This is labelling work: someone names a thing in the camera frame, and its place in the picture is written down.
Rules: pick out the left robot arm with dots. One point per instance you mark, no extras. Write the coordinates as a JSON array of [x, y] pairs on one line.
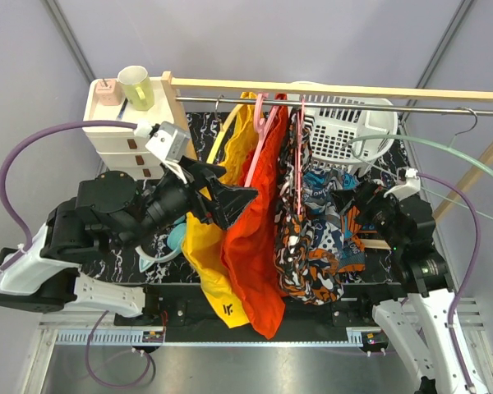
[[111, 210]]

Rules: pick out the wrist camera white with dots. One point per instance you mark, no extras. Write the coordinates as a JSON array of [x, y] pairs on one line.
[[168, 144], [404, 182]]

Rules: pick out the white laundry basket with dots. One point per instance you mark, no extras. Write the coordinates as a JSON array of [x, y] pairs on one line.
[[338, 134]]

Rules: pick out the thin pink hanger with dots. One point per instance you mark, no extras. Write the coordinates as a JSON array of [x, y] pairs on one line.
[[298, 154]]

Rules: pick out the pink cube holder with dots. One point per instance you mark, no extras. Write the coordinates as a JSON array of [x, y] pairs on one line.
[[108, 92]]

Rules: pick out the mint green hanger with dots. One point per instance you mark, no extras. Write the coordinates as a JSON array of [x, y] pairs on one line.
[[479, 166]]

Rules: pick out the cream drawer unit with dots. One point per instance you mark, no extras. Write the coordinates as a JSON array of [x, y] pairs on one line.
[[119, 148]]

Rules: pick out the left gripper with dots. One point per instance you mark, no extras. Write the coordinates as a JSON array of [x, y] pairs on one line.
[[228, 203]]

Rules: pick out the yellow shorts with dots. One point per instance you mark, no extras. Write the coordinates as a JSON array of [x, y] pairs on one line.
[[203, 242]]

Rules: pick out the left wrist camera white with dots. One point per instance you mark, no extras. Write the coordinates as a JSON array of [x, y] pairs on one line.
[[168, 144]]

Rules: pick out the black orange patterned shorts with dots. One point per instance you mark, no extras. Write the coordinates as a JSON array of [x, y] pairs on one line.
[[298, 278]]

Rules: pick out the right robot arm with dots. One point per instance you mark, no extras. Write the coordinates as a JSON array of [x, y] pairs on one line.
[[438, 360]]

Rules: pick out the blue pen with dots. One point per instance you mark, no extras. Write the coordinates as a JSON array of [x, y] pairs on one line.
[[122, 110]]

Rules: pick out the wooden clothes rack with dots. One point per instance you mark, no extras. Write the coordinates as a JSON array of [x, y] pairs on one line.
[[304, 89]]

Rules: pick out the blue patterned shorts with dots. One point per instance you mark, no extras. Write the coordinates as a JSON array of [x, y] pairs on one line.
[[330, 248]]

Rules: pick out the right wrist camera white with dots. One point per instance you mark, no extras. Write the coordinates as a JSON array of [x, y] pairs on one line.
[[404, 182]]

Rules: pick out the green mug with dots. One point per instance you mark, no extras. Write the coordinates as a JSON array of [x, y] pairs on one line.
[[137, 87]]

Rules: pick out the teal headphones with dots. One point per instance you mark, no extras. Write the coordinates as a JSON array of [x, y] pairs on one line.
[[174, 242]]

